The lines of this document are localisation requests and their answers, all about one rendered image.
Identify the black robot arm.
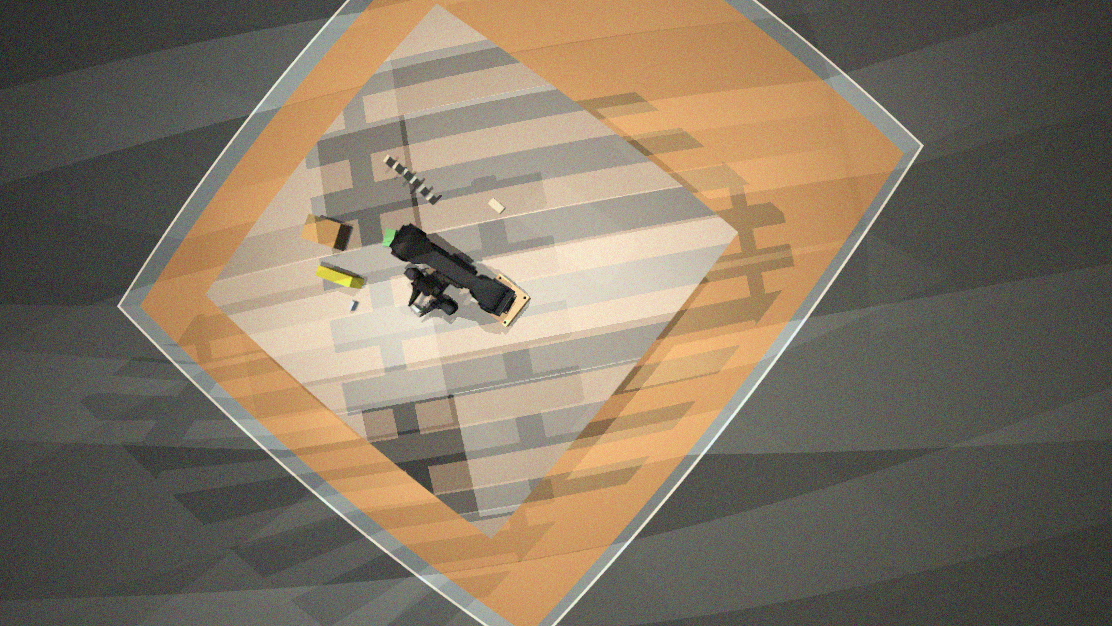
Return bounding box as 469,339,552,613
389,223,517,317

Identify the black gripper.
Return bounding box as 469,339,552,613
404,268,458,317

